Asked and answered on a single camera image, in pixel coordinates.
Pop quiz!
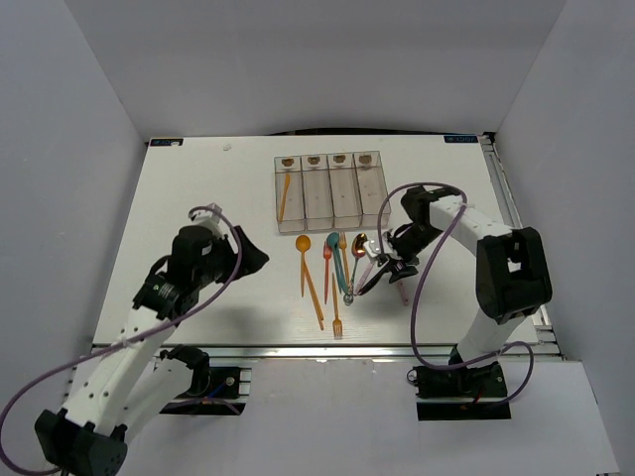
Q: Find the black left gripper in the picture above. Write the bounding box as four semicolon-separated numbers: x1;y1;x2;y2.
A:
193;224;268;288

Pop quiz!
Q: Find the black plastic knife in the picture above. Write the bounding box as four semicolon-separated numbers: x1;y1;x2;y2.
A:
357;267;388;296

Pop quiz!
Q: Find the iridescent rainbow metal spoon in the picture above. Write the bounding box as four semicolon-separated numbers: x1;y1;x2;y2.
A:
343;233;368;306

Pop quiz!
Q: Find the pink-handled metal spoon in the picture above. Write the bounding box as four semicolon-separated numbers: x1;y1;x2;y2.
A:
397;282;410;306

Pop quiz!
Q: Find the orange plastic knife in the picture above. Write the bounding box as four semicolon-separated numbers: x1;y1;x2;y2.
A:
277;173;291;223

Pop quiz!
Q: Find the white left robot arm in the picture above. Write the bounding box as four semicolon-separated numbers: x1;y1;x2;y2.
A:
35;225;269;475

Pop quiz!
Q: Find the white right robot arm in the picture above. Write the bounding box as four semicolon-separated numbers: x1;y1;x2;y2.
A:
359;182;553;396

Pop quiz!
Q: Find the teal plastic knife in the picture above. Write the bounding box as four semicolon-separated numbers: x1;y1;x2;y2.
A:
334;244;348;294

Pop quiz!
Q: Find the orange plastic spoon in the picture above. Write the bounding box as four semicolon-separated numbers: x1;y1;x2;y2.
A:
296;235;311;297

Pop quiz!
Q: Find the yellow-orange fork near organizer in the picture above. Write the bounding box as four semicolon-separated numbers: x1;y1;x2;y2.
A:
338;231;350;284

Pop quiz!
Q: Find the orange plastic chopstick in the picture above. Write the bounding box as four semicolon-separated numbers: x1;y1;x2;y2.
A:
303;263;324;331

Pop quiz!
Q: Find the teal plastic spoon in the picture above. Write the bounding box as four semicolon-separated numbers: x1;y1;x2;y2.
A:
326;232;348;294

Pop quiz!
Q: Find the red-orange plastic fork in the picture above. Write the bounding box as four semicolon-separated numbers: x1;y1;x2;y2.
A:
322;241;332;303

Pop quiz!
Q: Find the yellow-orange fork near edge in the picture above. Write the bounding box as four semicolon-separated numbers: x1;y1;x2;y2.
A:
331;274;343;339

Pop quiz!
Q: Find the clear four-compartment utensil organizer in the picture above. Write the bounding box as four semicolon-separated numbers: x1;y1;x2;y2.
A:
274;151;391;234

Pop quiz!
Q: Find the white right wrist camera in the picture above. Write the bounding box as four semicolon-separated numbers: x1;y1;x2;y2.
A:
362;240;388;262

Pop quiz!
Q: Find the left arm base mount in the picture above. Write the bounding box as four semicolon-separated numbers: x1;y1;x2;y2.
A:
155;346;252;417

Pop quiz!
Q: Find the aluminium table edge rail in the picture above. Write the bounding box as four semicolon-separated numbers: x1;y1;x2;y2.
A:
91;342;562;359

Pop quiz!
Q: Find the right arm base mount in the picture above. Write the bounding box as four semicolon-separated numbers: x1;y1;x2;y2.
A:
407;350;511;421

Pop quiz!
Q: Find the aluminium side rail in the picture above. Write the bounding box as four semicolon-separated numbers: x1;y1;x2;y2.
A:
478;132;565;358

